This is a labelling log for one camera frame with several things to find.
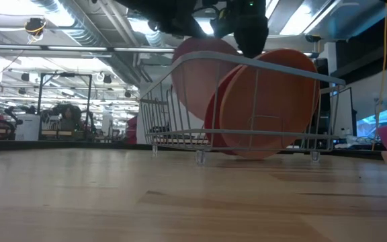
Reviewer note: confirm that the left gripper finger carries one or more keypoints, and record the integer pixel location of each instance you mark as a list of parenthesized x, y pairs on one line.
[(252, 37)]

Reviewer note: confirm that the orange round plate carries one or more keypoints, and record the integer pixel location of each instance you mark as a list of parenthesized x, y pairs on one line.
[(270, 101)]

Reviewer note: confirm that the pale pink round plate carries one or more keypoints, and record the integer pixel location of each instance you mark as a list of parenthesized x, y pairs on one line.
[(197, 77)]

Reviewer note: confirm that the red round plate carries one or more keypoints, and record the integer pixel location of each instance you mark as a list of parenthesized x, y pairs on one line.
[(212, 124)]

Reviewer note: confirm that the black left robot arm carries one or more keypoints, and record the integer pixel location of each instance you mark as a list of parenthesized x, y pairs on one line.
[(166, 13)]

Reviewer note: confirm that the black framed white panel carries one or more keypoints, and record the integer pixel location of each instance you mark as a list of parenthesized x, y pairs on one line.
[(343, 107)]

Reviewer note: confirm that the red cabinet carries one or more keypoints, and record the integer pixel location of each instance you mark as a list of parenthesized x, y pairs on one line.
[(132, 131)]

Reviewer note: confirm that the monitor with blue screen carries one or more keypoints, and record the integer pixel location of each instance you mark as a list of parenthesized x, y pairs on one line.
[(381, 122)]

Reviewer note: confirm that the long ceiling light strip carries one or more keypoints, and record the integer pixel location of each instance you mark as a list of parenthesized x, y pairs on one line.
[(76, 48)]

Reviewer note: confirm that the black background robot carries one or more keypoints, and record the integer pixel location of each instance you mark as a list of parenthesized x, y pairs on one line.
[(67, 112)]

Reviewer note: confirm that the white box appliance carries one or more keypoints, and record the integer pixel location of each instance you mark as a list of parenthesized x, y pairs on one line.
[(23, 127)]

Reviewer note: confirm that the silver ventilation duct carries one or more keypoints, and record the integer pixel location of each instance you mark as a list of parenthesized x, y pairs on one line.
[(76, 30)]

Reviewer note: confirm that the black metal stand frame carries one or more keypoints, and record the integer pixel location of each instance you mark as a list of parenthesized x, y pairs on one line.
[(66, 74)]

